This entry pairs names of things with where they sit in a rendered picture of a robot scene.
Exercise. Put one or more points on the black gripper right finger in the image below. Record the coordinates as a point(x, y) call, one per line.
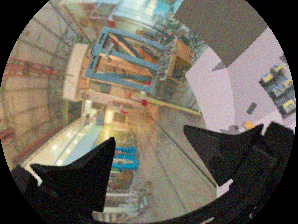
point(221, 153)

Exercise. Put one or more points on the grey flat panel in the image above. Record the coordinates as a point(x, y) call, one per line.
point(227, 26)

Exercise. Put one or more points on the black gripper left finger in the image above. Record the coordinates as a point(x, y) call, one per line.
point(86, 178)

